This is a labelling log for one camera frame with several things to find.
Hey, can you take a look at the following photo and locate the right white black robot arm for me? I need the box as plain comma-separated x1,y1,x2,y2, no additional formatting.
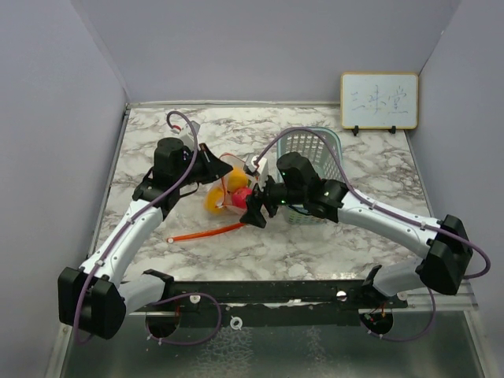
240,152,473,308

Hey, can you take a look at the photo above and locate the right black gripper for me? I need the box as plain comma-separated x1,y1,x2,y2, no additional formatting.
239,169,306,228

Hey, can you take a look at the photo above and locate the purple cable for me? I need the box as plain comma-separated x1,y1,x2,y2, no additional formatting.
254,127,491,342
72,111,224,347

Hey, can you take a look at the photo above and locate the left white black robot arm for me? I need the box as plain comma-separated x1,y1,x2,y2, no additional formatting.
57,137,233,339

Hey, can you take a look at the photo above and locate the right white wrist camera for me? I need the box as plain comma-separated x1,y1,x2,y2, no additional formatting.
243,155,269,190

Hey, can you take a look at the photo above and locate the pink peach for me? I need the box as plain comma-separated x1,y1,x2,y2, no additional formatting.
227,167,249,193

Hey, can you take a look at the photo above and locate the red apple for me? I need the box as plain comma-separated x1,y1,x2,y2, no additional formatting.
232,187,252,209

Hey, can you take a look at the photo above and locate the clear orange zip bag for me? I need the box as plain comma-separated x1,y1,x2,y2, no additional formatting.
166,223,245,243
203,153,258,216

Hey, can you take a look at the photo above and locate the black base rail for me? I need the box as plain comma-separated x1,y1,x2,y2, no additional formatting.
146,280,407,339

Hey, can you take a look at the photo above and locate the yellow bell pepper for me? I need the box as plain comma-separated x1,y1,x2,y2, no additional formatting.
204,187,224,215

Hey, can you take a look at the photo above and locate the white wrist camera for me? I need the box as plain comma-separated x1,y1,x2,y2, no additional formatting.
243,155,269,190
171,121,200,151

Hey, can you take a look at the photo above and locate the white whiteboard wooden frame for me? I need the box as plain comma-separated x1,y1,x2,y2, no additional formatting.
340,72,419,135

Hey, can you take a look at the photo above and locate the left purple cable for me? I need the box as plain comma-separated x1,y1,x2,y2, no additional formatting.
72,111,224,347

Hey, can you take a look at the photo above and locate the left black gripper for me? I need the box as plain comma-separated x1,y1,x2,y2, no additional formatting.
174,143,233,188

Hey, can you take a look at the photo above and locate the aluminium frame rail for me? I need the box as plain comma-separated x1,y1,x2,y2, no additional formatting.
62,277,479,316

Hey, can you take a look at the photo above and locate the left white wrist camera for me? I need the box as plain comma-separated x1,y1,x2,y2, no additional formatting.
171,121,200,151

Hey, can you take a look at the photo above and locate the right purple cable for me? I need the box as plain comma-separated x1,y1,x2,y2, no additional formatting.
254,127,491,342

